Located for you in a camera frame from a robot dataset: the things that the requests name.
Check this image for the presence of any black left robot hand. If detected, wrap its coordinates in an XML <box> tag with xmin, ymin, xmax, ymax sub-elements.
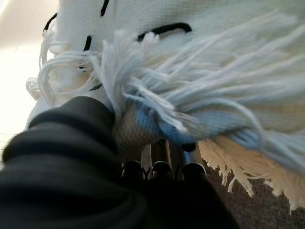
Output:
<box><xmin>0</xmin><ymin>96</ymin><xmax>239</xmax><ymax>229</ymax></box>

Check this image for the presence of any white fringed cushion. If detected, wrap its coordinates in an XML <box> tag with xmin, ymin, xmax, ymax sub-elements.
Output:
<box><xmin>25</xmin><ymin>0</ymin><xmax>305</xmax><ymax>214</ymax></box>

